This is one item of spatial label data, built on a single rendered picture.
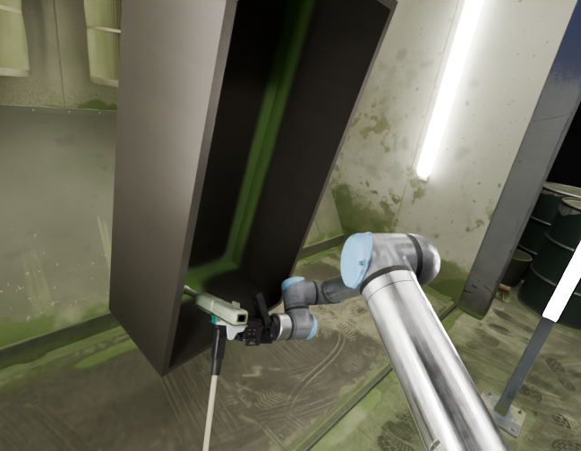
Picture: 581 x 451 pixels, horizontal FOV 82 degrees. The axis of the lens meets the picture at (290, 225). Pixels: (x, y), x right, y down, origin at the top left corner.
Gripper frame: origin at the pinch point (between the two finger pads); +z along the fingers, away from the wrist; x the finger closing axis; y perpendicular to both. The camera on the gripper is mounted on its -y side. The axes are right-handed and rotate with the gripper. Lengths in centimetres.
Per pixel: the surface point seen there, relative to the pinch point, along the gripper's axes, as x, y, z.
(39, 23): 107, -112, 66
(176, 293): -3.3, -7.3, 15.3
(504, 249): 5, -49, -203
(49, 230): 108, -16, 45
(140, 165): -1.1, -39.0, 29.9
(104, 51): 83, -101, 40
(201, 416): 41, 51, -20
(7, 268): 102, 3, 57
